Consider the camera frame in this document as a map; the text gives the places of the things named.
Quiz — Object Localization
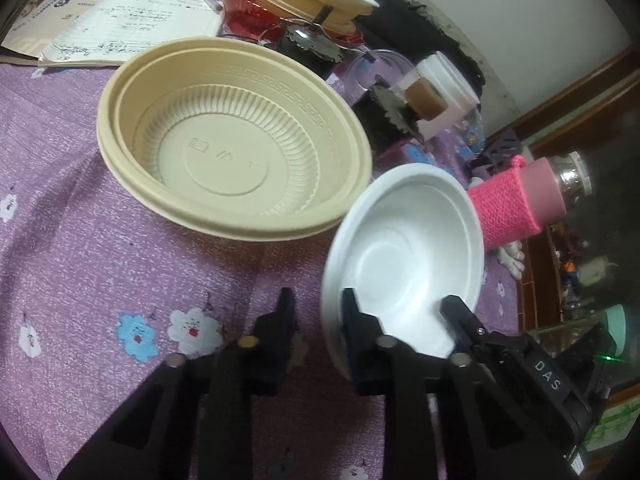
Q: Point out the white foam bowl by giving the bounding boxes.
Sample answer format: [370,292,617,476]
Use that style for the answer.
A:
[320,164,485,377]

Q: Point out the beige plastic bowl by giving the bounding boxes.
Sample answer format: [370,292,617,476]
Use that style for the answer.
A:
[96,37,372,242]

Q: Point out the red plates under stack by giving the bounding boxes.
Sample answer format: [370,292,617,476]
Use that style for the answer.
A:
[222,0,364,48]

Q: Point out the white gloves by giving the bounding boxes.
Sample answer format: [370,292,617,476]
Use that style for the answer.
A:
[497,240,525,281]

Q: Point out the pink knit-sleeved bottle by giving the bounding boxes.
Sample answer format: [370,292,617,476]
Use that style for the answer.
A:
[468,152,592,250]

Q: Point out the white plastic jar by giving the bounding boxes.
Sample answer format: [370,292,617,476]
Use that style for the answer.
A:
[416,51,480,130]

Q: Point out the black stamp with cork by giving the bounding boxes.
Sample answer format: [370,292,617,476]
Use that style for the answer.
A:
[369,77,448,138]

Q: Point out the white paper document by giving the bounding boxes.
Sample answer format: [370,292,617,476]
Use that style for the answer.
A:
[38,0,222,67]

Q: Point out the brown envelope with papers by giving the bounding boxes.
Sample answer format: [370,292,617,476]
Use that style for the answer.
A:
[1,0,101,61]

